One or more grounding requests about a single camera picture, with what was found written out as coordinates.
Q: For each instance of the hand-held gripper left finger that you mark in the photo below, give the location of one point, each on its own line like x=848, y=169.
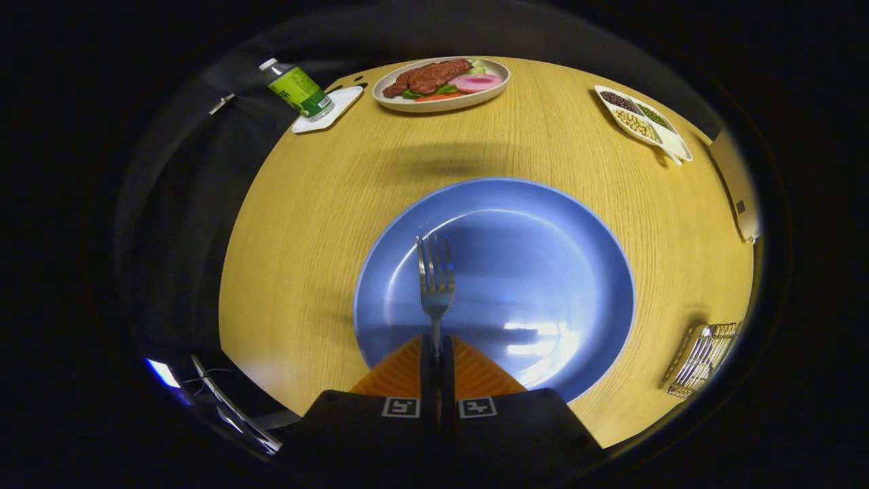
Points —
x=428, y=380

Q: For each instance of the white toaster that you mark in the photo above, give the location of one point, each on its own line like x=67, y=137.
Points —
x=736, y=183

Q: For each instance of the white divided dish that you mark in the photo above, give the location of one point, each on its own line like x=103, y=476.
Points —
x=675, y=146

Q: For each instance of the green drink bottle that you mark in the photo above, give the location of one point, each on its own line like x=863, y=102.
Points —
x=299, y=92

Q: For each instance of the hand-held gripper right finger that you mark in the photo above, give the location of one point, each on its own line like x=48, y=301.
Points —
x=447, y=380

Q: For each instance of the white metal frame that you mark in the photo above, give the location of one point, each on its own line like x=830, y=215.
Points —
x=231, y=407

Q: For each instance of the pile of dark red beans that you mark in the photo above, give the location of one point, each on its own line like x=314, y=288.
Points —
x=618, y=101

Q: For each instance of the pile of pale soybeans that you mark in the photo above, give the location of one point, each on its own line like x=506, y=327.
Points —
x=636, y=124

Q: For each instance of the beige food plate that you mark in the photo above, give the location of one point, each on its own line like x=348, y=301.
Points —
x=441, y=104

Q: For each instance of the brown steak piece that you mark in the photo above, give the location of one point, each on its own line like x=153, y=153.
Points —
x=428, y=77

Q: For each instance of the pile of green beans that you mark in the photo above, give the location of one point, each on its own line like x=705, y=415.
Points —
x=655, y=117

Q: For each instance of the white square coaster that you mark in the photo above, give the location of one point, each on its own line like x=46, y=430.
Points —
x=343, y=102

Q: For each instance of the orange carrot slice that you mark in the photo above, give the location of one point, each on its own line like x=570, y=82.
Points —
x=438, y=97

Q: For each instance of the white clip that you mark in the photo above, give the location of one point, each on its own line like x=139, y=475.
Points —
x=220, y=103

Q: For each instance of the pink ham slice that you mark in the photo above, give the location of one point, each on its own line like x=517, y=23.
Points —
x=475, y=83

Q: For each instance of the blue plate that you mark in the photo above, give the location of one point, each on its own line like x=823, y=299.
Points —
x=543, y=272

